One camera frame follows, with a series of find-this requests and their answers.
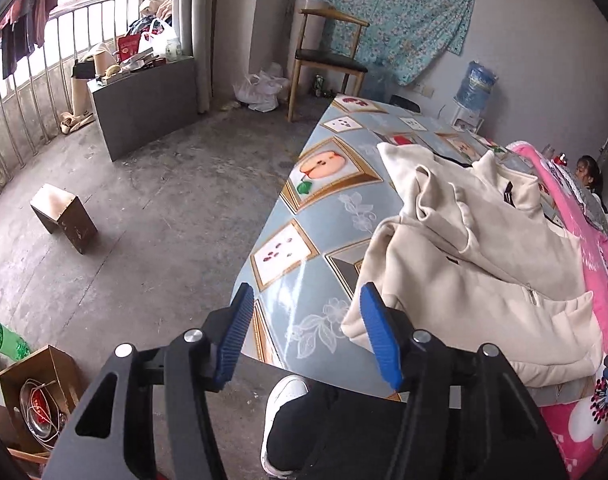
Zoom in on person's black trouser leg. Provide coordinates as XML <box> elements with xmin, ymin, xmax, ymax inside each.
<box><xmin>266</xmin><ymin>382</ymin><xmax>419</xmax><ymax>480</ymax></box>

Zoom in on metal bowls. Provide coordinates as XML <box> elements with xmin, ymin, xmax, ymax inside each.
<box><xmin>16</xmin><ymin>377</ymin><xmax>70</xmax><ymax>443</ymax></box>

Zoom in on metal window railing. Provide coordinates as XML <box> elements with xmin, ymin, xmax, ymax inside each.
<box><xmin>0</xmin><ymin>0</ymin><xmax>145</xmax><ymax>201</ymax></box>

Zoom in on grey cabinet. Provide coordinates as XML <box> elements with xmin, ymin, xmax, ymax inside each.
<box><xmin>88</xmin><ymin>55</ymin><xmax>199</xmax><ymax>162</ymax></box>

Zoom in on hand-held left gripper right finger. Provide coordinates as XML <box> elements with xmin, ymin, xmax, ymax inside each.
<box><xmin>360</xmin><ymin>282</ymin><xmax>569</xmax><ymax>480</ymax></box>

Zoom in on small white plastic bag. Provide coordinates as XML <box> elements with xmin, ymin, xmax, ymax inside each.
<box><xmin>138</xmin><ymin>17</ymin><xmax>181</xmax><ymax>61</ymax></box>

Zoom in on beige paper roll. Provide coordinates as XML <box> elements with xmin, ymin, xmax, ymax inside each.
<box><xmin>93</xmin><ymin>44</ymin><xmax>122</xmax><ymax>78</ymax></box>

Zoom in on white water dispenser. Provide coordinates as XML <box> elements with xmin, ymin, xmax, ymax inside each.
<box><xmin>451</xmin><ymin>102</ymin><xmax>484</xmax><ymax>133</ymax></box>

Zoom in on pile of clothes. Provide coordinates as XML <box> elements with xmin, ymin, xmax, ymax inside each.
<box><xmin>129</xmin><ymin>0</ymin><xmax>177</xmax><ymax>36</ymax></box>

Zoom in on pink floral blanket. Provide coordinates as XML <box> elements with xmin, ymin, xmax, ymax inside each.
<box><xmin>506</xmin><ymin>141</ymin><xmax>608</xmax><ymax>480</ymax></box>

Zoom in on grey patterned cloth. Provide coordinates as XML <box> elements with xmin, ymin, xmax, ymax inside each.
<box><xmin>548</xmin><ymin>160</ymin><xmax>607</xmax><ymax>228</ymax></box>

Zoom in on large white plastic bag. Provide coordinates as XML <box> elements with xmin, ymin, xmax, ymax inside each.
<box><xmin>233</xmin><ymin>62</ymin><xmax>291</xmax><ymax>112</ymax></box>

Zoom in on white shoe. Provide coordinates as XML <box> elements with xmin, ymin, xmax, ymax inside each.
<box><xmin>260</xmin><ymin>375</ymin><xmax>309</xmax><ymax>478</ymax></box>

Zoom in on fruit print tablecloth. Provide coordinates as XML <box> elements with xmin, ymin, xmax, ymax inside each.
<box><xmin>231</xmin><ymin>94</ymin><xmax>599</xmax><ymax>406</ymax></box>

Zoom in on white cylinder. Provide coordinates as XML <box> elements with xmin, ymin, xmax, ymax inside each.
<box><xmin>290</xmin><ymin>0</ymin><xmax>335</xmax><ymax>51</ymax></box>

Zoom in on dark hanging garment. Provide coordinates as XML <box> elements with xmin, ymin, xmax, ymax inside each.
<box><xmin>1</xmin><ymin>0</ymin><xmax>47</xmax><ymax>78</ymax></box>

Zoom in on green plastic bottle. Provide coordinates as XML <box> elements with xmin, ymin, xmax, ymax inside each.
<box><xmin>0</xmin><ymin>311</ymin><xmax>31</xmax><ymax>363</ymax></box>

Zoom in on red box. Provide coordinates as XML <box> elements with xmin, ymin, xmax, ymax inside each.
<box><xmin>116</xmin><ymin>35</ymin><xmax>141</xmax><ymax>63</ymax></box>

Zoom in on wooden chair black seat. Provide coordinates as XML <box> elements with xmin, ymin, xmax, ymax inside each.
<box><xmin>287</xmin><ymin>0</ymin><xmax>371</xmax><ymax>122</ymax></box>

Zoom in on small wooden stool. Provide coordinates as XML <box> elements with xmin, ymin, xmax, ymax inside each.
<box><xmin>30</xmin><ymin>183</ymin><xmax>99</xmax><ymax>255</ymax></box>

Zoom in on cardboard box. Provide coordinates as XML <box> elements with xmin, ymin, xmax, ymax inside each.
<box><xmin>0</xmin><ymin>345</ymin><xmax>87</xmax><ymax>456</ymax></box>

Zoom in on grey curtain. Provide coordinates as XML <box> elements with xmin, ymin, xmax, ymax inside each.
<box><xmin>176</xmin><ymin>0</ymin><xmax>219</xmax><ymax>113</ymax></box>

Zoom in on blue floral wall cloth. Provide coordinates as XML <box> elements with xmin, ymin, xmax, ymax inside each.
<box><xmin>290</xmin><ymin>0</ymin><xmax>477</xmax><ymax>86</ymax></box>

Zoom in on cream zip jacket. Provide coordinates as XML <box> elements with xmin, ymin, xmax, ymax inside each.
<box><xmin>340</xmin><ymin>141</ymin><xmax>604</xmax><ymax>388</ymax></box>

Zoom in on blue water dispenser bottle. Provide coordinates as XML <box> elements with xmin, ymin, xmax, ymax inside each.
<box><xmin>456</xmin><ymin>60</ymin><xmax>498</xmax><ymax>111</ymax></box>

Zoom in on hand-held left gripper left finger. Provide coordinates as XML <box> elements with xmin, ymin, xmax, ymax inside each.
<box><xmin>43</xmin><ymin>282</ymin><xmax>255</xmax><ymax>480</ymax></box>

